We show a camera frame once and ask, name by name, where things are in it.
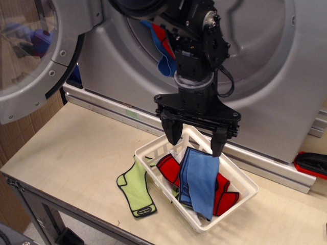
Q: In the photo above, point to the grey laundry machine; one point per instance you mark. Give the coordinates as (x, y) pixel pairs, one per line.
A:
(265, 60)

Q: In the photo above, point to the white felt garment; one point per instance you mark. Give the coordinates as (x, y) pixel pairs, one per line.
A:
(178, 156)

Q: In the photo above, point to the aluminium frame rail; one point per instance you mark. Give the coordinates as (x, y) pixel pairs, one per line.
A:
(267, 167)

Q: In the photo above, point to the red and blue felt garment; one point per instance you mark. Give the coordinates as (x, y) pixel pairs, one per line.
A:
(167, 63)

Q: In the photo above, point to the white plastic basket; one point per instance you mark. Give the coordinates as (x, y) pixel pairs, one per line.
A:
(149, 154)

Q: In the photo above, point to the round machine door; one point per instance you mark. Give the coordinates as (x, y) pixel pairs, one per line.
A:
(40, 46)

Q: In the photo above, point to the red and black tool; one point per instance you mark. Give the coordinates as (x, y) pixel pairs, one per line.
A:
(313, 164)

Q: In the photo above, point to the green felt sock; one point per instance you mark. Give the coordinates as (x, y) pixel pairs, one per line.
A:
(133, 184)

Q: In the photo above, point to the blue felt pants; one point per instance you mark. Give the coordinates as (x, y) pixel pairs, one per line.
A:
(197, 176)

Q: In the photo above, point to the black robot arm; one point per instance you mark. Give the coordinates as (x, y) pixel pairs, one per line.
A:
(194, 34)

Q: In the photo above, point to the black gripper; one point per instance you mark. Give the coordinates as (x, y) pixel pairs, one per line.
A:
(199, 108)

